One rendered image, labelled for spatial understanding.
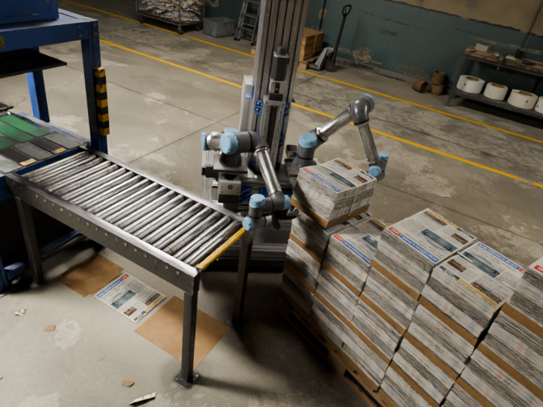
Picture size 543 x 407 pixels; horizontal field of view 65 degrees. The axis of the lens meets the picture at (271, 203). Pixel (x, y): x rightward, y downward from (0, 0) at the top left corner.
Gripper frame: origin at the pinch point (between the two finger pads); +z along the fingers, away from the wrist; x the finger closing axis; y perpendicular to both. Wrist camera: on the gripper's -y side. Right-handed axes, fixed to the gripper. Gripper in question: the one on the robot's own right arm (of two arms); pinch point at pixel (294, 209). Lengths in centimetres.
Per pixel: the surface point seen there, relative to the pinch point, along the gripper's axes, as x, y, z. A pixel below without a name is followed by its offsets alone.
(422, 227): -64, 22, 20
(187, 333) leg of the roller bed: -11, -44, -75
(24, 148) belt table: 139, -5, -102
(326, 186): -14.5, 22.5, 4.1
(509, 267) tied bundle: -103, 21, 31
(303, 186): -0.1, 14.8, 3.1
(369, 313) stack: -63, -28, 1
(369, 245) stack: -43.6, -1.7, 14.9
